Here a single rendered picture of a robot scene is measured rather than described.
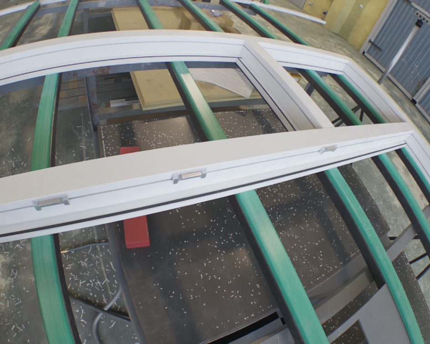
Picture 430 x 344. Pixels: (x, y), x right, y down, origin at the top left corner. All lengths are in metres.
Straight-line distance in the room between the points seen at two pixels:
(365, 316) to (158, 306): 0.45
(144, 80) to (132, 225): 0.60
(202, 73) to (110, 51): 0.54
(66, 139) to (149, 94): 0.91
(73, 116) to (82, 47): 1.23
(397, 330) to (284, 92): 0.60
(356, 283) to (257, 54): 0.62
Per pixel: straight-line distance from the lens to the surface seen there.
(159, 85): 0.97
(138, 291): 0.61
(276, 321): 0.71
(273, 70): 0.64
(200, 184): 0.37
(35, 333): 1.33
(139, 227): 0.60
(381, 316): 0.54
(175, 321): 0.60
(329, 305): 0.48
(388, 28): 6.83
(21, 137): 1.86
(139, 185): 0.32
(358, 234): 0.55
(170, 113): 1.36
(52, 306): 0.35
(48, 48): 0.65
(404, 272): 1.13
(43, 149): 0.46
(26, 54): 0.67
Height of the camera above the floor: 1.19
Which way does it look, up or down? 52 degrees down
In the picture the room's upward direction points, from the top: 23 degrees clockwise
